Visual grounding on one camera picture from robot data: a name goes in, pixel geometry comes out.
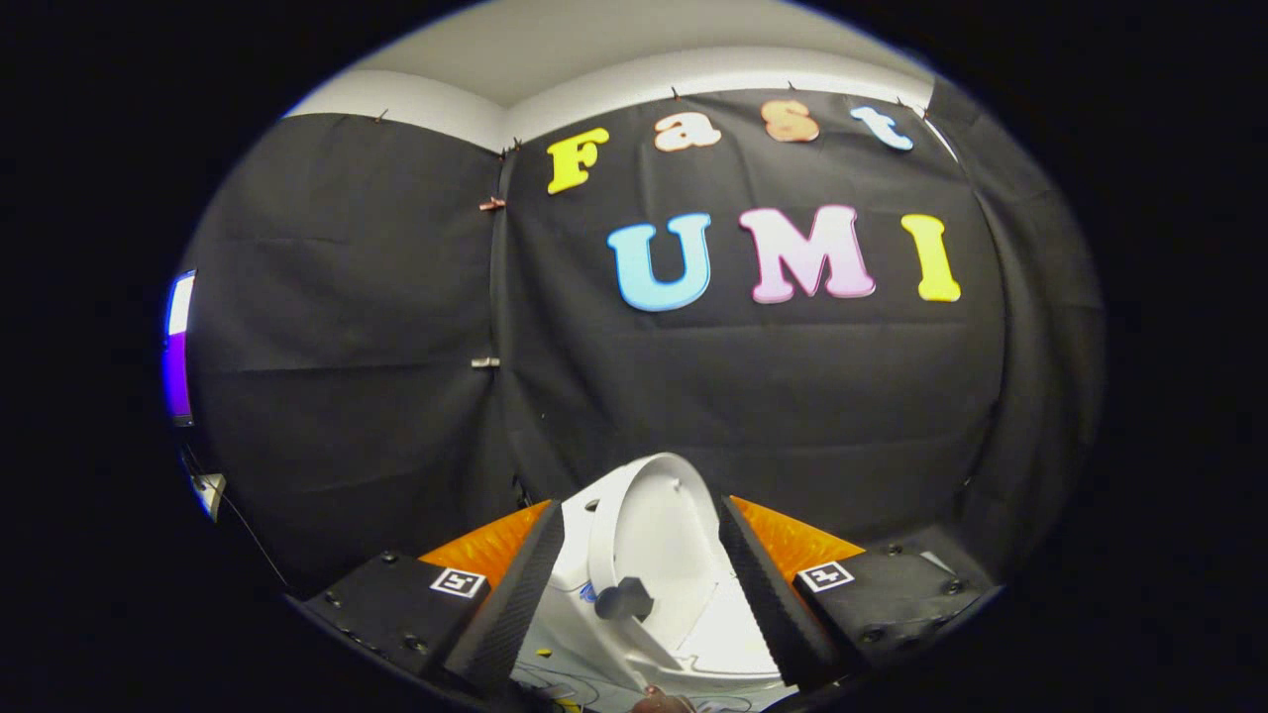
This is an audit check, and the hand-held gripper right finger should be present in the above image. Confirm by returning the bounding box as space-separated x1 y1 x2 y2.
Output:
715 495 1002 692

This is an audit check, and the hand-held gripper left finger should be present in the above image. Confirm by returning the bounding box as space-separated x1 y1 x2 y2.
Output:
297 500 566 699

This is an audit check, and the white toilet seat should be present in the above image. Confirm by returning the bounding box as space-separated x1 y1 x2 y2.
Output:
634 574 786 686

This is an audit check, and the black backdrop cloth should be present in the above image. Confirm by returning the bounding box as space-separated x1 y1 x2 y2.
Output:
183 74 1106 595

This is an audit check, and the lit display screen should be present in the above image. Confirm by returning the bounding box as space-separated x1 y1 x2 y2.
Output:
163 269 197 427

